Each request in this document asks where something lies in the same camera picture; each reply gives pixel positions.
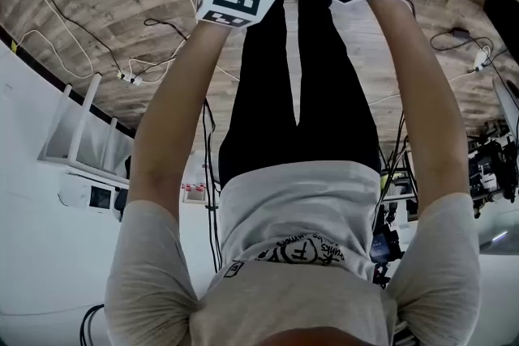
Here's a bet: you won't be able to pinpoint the person's grey printed shirt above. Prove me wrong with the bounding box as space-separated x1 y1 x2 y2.
104 160 482 346

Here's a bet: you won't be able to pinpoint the black bag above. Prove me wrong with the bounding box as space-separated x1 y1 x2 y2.
114 153 133 220

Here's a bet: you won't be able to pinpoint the person's left forearm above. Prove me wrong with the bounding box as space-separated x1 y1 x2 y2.
131 18 244 183

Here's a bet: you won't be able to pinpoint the person's black trousers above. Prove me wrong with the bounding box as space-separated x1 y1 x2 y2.
218 0 382 195

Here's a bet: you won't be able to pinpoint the long black cable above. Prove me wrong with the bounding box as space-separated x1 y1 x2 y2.
0 0 191 84

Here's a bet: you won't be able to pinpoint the small white side table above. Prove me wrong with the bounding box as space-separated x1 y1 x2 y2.
36 72 137 180

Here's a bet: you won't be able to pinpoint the black metal rack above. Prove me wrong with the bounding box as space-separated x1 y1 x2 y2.
465 123 519 220

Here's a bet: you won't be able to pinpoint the short white cable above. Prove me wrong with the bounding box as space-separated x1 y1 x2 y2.
367 70 475 106

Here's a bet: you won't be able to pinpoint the person's head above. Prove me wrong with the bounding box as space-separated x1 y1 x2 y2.
267 326 390 346

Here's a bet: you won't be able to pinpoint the black cable with adapter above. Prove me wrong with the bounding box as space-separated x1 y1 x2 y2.
429 26 519 94

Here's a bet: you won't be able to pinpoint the person's right forearm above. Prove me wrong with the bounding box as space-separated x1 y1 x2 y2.
367 0 470 183

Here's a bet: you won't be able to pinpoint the clear box with red labels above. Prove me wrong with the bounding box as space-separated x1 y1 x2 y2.
181 161 208 204

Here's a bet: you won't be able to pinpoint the white power strip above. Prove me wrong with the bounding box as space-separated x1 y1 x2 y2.
472 46 494 73
116 70 144 86

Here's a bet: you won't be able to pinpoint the white device with screen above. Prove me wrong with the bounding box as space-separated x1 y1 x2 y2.
58 172 118 211

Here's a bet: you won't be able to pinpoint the black hanging cable bundle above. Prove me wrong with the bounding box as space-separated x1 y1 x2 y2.
201 96 223 275

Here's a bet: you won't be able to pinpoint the black device with blue label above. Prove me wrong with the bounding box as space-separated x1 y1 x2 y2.
368 210 406 288

